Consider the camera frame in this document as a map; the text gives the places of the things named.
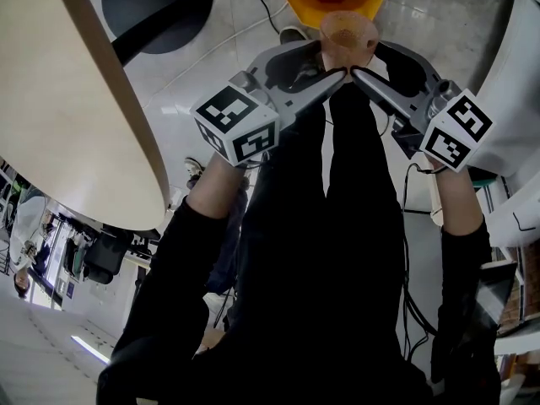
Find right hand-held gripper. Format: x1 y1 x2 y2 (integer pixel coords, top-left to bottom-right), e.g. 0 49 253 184
351 40 495 173

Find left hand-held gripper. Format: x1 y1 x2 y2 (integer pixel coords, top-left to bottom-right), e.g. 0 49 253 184
190 39 352 168

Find translucent pink cup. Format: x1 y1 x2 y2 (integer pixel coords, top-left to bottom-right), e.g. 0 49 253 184
318 10 381 72

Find yellow bin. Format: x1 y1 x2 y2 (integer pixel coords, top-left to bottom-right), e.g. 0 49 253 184
283 0 385 29

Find person's right forearm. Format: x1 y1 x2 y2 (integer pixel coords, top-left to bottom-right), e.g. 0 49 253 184
424 163 504 396

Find person's left forearm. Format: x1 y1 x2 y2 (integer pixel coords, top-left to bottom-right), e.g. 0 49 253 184
110 153 254 356

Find person's grey shoe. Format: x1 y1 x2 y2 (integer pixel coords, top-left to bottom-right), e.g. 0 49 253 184
278 24 310 46

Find white curved furniture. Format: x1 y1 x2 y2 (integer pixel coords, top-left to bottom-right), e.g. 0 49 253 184
463 0 540 248

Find green stool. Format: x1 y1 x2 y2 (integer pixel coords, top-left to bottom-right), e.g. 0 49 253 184
468 167 500 192

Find black round table base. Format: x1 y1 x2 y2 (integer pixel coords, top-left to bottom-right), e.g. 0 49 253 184
78 0 214 65

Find person's black trousers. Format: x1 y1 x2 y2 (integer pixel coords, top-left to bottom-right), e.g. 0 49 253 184
97 51 435 405

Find open laptop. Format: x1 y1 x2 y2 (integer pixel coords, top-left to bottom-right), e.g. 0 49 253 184
475 261 519 331

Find beige wooden table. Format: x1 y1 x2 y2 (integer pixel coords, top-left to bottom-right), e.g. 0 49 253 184
0 0 172 232

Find black office chair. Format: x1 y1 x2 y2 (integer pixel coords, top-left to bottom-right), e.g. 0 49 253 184
82 224 135 287

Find black power cable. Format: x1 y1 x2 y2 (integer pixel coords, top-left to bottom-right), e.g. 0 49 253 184
256 0 283 36

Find black cable bundle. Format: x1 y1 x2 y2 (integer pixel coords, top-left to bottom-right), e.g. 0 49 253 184
398 162 442 365

